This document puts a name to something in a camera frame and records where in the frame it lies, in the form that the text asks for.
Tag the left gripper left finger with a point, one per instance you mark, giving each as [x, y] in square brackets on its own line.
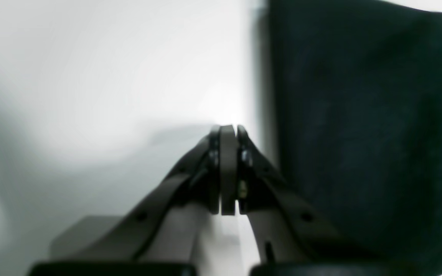
[157, 237]

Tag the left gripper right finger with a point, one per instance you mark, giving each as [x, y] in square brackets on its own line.
[293, 239]

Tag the black T-shirt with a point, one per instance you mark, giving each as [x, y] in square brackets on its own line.
[358, 95]

